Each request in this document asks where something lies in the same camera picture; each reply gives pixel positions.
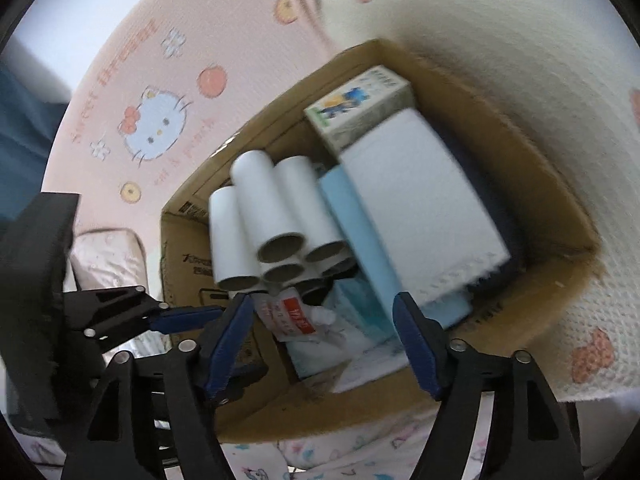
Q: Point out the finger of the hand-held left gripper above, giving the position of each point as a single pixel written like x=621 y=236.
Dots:
x=185 y=317
x=247 y=376

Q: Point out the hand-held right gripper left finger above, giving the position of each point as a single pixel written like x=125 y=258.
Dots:
x=230 y=347

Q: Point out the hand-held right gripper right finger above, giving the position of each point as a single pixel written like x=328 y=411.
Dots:
x=417 y=347

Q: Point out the red and white packet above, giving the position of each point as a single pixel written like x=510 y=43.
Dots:
x=292 y=317

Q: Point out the brown cardboard box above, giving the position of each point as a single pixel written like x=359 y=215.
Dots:
x=540 y=280

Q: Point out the pile of white paper tubes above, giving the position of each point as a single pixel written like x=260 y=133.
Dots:
x=265 y=200

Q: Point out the printed paper sheet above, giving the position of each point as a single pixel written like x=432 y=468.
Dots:
x=375 y=365

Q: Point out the light blue mask packet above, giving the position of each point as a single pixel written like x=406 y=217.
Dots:
x=360 y=310

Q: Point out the pink white pillow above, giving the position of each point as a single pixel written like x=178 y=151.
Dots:
x=105 y=260

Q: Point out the dark blue book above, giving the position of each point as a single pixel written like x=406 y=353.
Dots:
x=492 y=280

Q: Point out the white patterned bedsheet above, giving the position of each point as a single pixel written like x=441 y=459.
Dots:
x=350 y=452

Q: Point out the light blue book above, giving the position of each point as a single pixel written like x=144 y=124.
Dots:
x=350 y=220

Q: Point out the white spiral notebook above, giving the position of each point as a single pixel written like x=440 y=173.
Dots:
x=420 y=200

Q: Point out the dark blue curtain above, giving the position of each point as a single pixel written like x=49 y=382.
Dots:
x=30 y=135

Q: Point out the green white cartoon carton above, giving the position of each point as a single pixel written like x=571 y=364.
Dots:
x=350 y=110

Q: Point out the pink cartoon printed blanket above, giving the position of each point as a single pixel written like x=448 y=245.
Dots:
x=225 y=20

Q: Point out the white waffle blanket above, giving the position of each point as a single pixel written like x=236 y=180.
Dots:
x=500 y=35

